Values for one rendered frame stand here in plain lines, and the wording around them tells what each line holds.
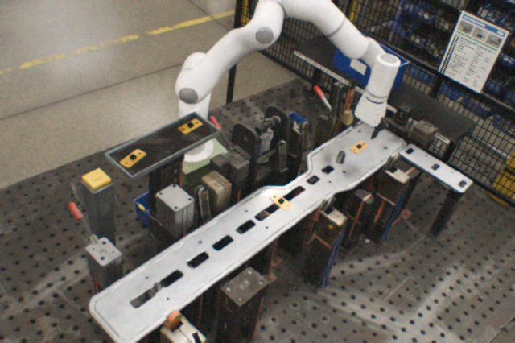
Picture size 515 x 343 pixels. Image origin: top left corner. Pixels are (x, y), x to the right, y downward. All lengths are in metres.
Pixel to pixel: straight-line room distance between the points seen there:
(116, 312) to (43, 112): 2.52
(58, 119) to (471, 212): 2.64
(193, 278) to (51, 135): 2.26
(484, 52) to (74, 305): 1.83
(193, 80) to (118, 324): 0.89
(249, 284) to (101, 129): 2.32
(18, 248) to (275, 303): 0.95
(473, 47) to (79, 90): 2.74
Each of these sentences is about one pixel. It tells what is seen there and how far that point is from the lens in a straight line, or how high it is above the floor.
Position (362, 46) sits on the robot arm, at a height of 1.45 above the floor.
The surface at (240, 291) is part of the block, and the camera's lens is 1.52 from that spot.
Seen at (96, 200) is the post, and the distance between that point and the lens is 1.63.
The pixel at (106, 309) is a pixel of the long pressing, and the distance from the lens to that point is 1.52.
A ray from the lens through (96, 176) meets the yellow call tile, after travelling 1.62.
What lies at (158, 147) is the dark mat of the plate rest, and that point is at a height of 1.16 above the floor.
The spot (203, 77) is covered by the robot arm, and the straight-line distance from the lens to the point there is 1.91.
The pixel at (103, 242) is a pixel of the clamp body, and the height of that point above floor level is 1.06.
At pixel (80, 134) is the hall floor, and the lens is 3.63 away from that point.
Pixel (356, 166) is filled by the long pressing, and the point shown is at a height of 1.00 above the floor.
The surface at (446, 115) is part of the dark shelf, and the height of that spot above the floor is 1.03.
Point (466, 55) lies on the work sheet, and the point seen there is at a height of 1.28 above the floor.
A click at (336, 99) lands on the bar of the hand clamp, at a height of 1.16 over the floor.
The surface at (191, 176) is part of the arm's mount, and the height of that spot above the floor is 0.76.
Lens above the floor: 2.27
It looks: 42 degrees down
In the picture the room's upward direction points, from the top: 10 degrees clockwise
